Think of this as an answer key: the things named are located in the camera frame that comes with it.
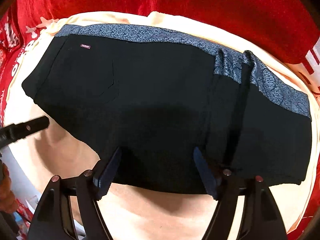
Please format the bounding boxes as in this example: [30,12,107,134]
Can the black pants blue patterned trim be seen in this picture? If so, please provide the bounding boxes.
[22,24,312,194]

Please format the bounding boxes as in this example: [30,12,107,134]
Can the person's left hand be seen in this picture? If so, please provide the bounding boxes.
[0,164,18,213]

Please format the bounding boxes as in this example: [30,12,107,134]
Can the red sofa cover white characters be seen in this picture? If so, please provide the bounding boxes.
[0,0,320,240]

